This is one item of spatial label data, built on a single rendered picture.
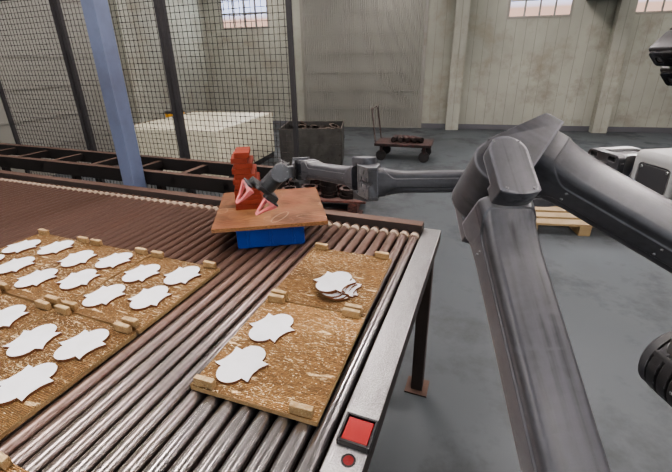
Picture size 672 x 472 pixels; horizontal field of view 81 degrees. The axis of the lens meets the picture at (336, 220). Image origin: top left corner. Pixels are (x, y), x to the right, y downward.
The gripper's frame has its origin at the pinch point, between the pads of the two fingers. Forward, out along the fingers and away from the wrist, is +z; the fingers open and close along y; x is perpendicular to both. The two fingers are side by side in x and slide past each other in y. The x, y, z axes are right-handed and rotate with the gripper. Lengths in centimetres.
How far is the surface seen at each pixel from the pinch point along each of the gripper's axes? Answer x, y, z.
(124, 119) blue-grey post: 155, 12, 41
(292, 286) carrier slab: -17.7, 25.6, 11.9
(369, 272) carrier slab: -25, 45, -10
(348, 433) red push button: -75, 1, 9
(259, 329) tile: -34.1, 6.9, 20.7
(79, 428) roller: -42, -27, 54
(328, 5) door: 813, 444, -285
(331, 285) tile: -28.8, 26.4, 0.0
